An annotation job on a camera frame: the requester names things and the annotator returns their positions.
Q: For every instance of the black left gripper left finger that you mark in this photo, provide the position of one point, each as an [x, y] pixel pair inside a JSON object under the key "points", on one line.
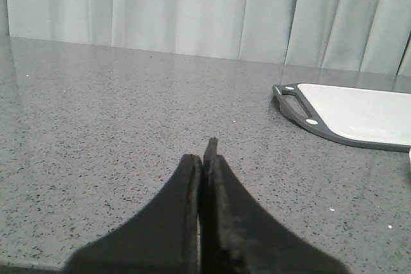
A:
{"points": [[160, 238]]}

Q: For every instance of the white cutting board grey rim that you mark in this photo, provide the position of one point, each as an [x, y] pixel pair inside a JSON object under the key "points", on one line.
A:
{"points": [[363, 118]]}

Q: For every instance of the light grey curtain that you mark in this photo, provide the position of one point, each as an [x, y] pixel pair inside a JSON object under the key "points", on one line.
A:
{"points": [[357, 35]]}

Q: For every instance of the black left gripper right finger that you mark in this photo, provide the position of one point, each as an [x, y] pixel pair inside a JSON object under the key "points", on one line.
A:
{"points": [[239, 236]]}

